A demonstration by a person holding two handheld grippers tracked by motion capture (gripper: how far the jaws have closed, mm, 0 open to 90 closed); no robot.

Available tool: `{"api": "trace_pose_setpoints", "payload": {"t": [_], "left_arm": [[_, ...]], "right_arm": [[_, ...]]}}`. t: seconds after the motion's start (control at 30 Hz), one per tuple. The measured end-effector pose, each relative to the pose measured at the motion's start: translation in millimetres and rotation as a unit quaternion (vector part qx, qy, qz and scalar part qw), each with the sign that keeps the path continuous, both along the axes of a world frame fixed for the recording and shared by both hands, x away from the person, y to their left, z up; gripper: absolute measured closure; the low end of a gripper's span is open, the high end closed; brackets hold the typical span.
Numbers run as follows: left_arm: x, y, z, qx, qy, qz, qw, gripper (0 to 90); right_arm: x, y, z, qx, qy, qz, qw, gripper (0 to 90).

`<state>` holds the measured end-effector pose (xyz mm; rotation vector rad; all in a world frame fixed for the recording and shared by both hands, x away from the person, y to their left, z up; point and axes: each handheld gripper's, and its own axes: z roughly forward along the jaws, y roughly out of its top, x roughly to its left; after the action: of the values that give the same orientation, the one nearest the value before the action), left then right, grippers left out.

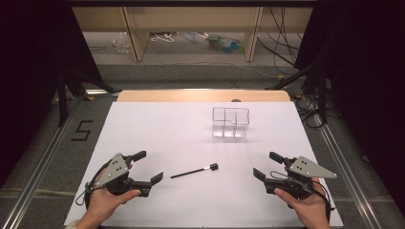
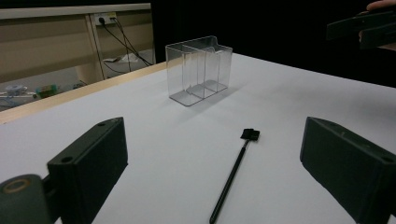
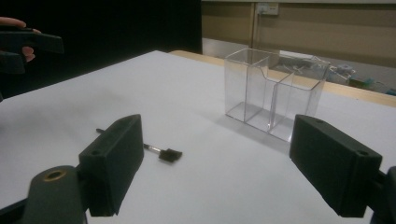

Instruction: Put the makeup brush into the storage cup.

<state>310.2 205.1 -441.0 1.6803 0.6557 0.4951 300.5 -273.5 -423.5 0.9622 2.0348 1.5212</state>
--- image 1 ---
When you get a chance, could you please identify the black hanging cables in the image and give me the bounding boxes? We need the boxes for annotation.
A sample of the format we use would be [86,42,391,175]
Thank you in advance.
[256,7,304,76]

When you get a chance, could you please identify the person's left hand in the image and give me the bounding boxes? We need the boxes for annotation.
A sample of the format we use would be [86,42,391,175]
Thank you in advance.
[75,163,142,229]

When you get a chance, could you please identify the white table mat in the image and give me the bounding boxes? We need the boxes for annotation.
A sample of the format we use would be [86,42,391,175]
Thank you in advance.
[63,101,345,229]

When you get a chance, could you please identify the white coiled cord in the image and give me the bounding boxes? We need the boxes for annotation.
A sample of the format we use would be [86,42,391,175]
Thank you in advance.
[149,31,180,43]

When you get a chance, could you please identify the clear plastic organizer box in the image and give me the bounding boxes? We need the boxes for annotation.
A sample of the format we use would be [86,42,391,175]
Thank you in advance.
[211,106,251,139]

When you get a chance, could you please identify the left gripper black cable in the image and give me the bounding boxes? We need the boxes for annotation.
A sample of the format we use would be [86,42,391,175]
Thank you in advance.
[75,159,113,208]

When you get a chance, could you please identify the aluminium floor rail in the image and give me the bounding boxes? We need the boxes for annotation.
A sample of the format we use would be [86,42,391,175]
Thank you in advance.
[0,96,84,229]
[312,114,384,229]

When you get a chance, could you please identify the black metal stand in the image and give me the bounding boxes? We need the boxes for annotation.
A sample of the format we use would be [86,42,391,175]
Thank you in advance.
[56,67,122,128]
[265,60,330,126]

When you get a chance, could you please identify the light wooden table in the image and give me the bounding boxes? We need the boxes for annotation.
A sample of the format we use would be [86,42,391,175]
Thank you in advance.
[116,89,291,103]

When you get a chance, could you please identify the colourful plastic packaging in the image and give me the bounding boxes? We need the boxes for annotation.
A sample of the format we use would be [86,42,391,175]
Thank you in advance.
[205,33,245,54]

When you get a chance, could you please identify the person's right hand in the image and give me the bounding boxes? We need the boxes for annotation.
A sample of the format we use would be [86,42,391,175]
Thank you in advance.
[273,177,332,229]

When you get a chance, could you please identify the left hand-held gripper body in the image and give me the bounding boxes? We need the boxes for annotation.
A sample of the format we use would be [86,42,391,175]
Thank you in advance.
[93,153,153,198]

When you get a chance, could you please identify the dark curtain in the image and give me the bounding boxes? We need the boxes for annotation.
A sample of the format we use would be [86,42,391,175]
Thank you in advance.
[294,0,405,211]
[0,0,104,189]

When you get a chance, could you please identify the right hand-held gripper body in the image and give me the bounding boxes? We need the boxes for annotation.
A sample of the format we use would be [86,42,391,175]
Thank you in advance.
[263,156,338,200]

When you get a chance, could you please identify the light wooden shelf unit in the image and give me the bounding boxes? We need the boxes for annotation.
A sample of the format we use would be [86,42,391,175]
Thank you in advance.
[72,6,315,63]

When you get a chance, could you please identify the black floor cable bundle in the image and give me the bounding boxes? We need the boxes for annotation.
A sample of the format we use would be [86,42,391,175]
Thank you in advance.
[291,94,327,130]

